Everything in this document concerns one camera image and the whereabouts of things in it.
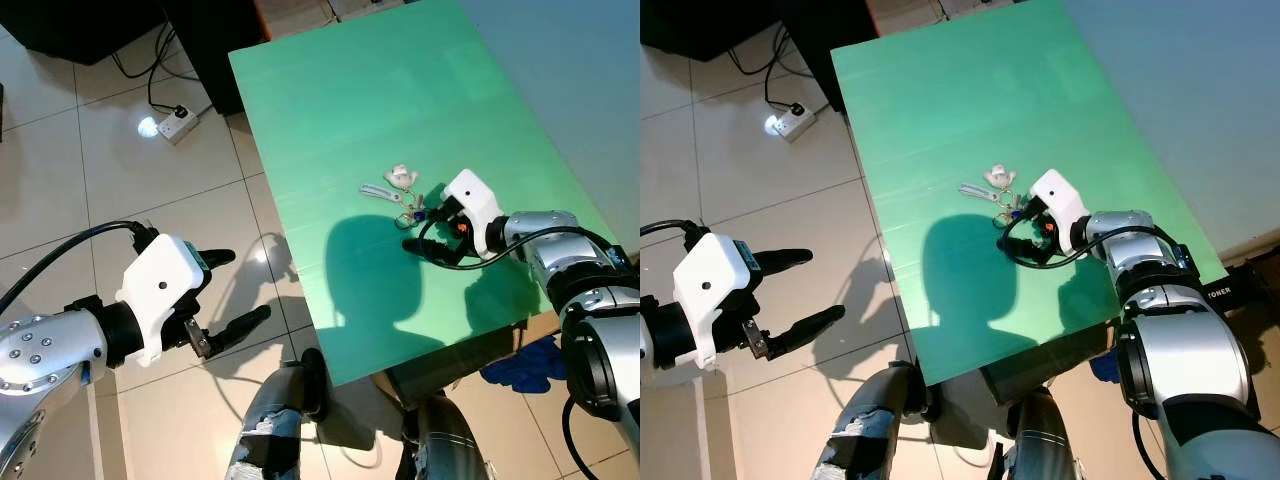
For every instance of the black toner box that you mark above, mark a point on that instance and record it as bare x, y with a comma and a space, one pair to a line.
1240, 282

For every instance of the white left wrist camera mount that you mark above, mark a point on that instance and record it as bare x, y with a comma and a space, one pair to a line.
712, 285
160, 285

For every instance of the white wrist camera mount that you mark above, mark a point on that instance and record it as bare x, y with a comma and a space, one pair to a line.
712, 285
160, 285
1062, 200
478, 205

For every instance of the white power strip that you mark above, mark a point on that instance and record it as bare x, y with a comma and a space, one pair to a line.
178, 125
796, 123

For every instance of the key bunch with white charm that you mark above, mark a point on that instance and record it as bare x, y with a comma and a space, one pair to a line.
998, 177
402, 178

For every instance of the tall black cabinet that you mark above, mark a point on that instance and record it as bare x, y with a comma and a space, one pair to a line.
825, 40
215, 45

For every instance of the blue cloth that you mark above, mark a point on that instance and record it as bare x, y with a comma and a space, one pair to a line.
525, 365
1104, 367

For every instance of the low black cabinet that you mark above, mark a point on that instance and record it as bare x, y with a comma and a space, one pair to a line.
70, 25
710, 25

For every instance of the green top table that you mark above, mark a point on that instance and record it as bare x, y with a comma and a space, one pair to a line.
960, 130
350, 130

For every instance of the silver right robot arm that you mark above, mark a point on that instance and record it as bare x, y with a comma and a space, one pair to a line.
1185, 345
590, 300

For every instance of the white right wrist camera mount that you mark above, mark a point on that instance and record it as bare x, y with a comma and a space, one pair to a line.
1062, 200
478, 205

